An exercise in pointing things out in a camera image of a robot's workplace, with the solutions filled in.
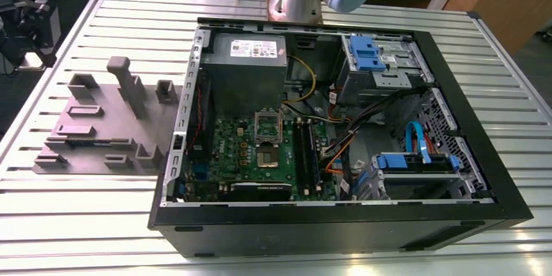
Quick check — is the hard disk in blue carrier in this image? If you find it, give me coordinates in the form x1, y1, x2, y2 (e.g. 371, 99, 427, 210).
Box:
371, 154, 461, 174

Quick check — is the black PC case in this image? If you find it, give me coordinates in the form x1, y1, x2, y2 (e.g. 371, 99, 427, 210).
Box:
147, 16, 534, 258

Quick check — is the yellow wire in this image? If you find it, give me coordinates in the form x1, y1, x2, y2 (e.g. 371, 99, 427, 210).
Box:
282, 54, 318, 105

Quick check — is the black graphics card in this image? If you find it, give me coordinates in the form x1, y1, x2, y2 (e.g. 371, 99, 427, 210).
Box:
217, 181, 293, 202

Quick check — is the black sleeved cable bundle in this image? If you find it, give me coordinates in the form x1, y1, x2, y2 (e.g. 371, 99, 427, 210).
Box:
322, 87, 431, 157

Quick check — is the grey power supply unit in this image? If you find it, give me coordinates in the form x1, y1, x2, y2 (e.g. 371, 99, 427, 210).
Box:
201, 32, 289, 116

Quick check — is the blue plastic drive latch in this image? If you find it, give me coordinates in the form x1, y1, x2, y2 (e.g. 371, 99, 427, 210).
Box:
355, 56, 387, 72
349, 36, 381, 60

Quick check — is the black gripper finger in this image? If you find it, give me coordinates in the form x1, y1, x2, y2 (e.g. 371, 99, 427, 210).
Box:
15, 0, 62, 67

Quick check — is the wooden cabinet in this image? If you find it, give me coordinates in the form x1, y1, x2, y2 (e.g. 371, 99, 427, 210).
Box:
442, 0, 552, 56

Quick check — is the red black twisted wire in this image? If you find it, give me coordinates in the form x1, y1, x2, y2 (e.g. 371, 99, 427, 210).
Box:
190, 81, 203, 147

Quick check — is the orange wire bundle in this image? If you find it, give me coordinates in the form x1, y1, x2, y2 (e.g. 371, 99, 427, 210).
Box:
323, 155, 345, 176

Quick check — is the CPU socket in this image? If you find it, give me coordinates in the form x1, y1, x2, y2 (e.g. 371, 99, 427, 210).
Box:
254, 145, 283, 169

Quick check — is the grey metal disk bay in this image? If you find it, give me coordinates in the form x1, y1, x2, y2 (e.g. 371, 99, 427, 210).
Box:
369, 152, 477, 202
334, 33, 435, 106

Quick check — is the blue SATA wire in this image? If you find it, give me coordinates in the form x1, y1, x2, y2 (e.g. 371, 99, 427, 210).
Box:
403, 121, 433, 164
350, 172, 367, 199

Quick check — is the RAM stick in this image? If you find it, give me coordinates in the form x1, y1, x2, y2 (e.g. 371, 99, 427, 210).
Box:
63, 139, 115, 148

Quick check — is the green motherboard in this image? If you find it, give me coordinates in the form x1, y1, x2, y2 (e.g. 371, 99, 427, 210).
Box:
183, 116, 341, 202

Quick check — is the grey parts rack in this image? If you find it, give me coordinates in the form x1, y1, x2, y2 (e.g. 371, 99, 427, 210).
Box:
31, 56, 181, 176

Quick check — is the black RAM slot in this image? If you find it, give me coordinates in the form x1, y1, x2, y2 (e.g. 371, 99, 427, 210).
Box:
303, 119, 323, 191
291, 119, 314, 193

